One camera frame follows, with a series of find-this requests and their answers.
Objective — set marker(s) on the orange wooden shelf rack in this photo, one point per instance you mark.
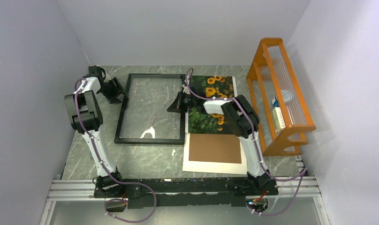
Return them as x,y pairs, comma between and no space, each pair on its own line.
271,75

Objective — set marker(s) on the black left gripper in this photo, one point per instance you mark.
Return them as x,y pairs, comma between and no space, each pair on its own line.
113,98

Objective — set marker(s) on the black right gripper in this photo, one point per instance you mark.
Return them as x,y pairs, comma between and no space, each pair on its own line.
177,106

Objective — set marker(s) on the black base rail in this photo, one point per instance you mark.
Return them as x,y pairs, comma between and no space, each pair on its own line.
184,191

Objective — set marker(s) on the clear acrylic sheet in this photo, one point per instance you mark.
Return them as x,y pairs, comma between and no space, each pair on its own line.
146,115

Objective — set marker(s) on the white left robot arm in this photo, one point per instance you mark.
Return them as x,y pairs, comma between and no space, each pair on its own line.
85,117

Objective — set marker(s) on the black picture frame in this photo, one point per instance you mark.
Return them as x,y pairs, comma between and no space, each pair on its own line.
147,141

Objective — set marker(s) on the white mat backing board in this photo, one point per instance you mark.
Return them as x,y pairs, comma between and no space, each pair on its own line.
213,153

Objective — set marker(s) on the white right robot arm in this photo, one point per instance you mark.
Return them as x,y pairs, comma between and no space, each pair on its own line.
243,123

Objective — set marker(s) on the sunflower photo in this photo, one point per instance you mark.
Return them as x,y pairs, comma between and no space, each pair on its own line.
208,87

